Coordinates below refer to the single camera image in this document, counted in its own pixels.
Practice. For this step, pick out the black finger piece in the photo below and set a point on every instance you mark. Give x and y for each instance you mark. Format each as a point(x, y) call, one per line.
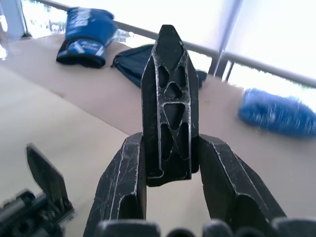
point(170, 81)

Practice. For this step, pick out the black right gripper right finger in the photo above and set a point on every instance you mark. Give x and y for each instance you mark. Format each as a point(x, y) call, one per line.
point(243, 182)

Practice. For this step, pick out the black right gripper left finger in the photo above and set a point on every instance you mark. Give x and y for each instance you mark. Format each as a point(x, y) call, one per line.
point(112, 187)

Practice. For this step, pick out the dark blue fabric bag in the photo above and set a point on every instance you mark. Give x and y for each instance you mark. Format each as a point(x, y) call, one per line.
point(132, 64)

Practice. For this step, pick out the black loose gripper body assembly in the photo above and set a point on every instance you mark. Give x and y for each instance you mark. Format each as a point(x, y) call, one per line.
point(37, 205)

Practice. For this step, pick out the grey vertical window post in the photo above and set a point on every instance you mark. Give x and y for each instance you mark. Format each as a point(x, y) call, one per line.
point(225, 39)

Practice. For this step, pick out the blue boxing glove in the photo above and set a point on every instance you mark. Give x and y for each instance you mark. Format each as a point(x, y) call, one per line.
point(84, 37)

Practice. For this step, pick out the blue fuzzy cloth bundle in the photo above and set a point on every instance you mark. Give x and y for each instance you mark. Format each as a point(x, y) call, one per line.
point(276, 113)

